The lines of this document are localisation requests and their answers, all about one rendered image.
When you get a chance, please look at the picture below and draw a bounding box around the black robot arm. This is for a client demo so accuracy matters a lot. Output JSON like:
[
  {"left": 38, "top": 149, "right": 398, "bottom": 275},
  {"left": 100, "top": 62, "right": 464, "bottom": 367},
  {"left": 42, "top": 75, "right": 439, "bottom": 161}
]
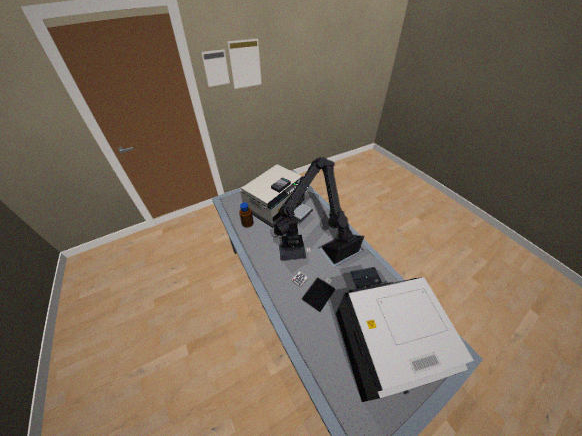
[{"left": 274, "top": 157, "right": 357, "bottom": 242}]

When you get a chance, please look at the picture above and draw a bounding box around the white multi-well plate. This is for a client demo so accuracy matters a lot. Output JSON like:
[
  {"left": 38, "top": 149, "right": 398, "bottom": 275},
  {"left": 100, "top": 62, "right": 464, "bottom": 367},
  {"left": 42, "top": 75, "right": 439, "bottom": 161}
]
[{"left": 294, "top": 204, "right": 312, "bottom": 220}]

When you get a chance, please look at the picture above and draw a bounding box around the brown bottle with blue cap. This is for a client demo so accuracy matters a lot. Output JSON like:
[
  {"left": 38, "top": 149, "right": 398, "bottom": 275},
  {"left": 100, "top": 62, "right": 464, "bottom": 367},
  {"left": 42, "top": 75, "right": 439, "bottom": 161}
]
[{"left": 239, "top": 202, "right": 254, "bottom": 227}]

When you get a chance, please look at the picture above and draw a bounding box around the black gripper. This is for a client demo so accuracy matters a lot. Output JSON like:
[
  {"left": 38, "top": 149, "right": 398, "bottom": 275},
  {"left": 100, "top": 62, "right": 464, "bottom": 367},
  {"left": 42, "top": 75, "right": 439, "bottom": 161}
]
[{"left": 287, "top": 227, "right": 299, "bottom": 248}]

